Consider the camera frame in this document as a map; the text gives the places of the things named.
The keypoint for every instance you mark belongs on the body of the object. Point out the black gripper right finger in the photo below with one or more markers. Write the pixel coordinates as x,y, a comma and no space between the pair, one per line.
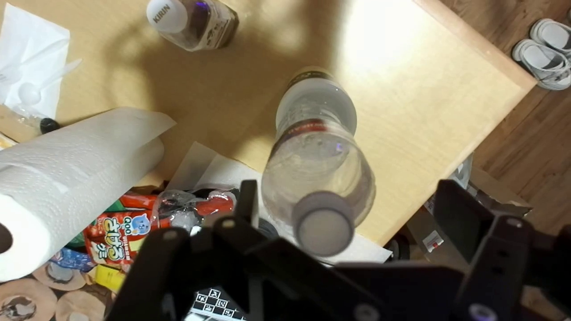
493,269

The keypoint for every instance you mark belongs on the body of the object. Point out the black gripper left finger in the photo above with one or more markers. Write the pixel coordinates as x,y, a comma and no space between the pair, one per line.
238,274

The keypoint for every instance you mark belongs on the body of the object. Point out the clear bottle red label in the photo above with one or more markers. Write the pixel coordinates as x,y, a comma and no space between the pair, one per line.
315,172

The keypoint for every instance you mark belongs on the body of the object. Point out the clear bottle brown label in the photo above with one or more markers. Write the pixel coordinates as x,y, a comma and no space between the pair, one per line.
197,24

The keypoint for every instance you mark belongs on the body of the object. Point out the red candy wrapper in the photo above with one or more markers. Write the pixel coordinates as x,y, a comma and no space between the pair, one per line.
215,206

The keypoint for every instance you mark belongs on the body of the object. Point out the cardboard box with trinkets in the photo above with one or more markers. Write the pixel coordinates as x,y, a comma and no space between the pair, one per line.
411,229

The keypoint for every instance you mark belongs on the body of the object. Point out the red orange snack pack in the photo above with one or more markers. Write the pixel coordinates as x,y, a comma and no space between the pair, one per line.
117,235

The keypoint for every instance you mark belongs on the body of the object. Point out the white paper towel roll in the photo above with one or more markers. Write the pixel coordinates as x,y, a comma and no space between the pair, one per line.
78,179

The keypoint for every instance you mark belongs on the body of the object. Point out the white grey shoe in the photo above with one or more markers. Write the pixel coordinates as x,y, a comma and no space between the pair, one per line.
556,37
542,64

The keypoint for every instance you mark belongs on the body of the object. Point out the small black object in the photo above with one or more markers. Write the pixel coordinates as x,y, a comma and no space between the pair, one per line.
49,126

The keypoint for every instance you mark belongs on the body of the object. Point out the white napkin cutlery packet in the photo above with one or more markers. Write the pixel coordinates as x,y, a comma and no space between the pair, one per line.
29,55

